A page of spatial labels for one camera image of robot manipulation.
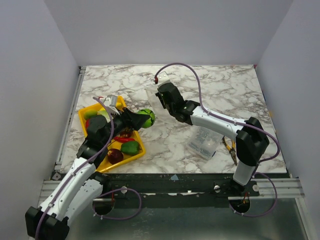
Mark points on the clear plastic parts box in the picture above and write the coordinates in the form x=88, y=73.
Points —
x=204, y=142

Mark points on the green bell pepper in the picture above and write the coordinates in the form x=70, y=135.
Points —
x=131, y=148

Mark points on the green striped ball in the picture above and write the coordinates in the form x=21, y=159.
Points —
x=151, y=117

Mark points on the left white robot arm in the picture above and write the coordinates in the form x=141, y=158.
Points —
x=53, y=218

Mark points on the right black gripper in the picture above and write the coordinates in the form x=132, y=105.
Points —
x=164, y=92

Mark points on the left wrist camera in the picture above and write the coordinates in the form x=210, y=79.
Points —
x=110, y=103

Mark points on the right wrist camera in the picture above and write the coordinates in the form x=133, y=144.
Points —
x=161, y=78

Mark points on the clear zip top bag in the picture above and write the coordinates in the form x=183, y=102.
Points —
x=160, y=112

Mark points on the dark red apple rear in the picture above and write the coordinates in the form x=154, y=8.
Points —
x=127, y=133

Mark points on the yellow handled pliers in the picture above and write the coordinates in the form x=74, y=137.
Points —
x=231, y=149

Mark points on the yellow plastic tray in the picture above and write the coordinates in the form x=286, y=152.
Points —
x=89, y=148

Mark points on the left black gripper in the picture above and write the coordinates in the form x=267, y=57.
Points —
x=133, y=121

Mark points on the dark red apple front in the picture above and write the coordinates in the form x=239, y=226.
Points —
x=114, y=156

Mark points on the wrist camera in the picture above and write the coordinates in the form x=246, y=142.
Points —
x=161, y=78
x=110, y=103

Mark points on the dark red apple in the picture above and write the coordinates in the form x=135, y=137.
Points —
x=114, y=156
x=127, y=133

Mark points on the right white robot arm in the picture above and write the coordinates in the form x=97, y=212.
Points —
x=250, y=139

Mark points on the red chili pepper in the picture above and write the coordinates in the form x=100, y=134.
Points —
x=123, y=139

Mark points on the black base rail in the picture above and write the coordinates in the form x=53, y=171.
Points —
x=155, y=190

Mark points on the red tomato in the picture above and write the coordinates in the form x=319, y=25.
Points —
x=87, y=123

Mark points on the green mango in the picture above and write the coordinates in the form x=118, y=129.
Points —
x=89, y=114

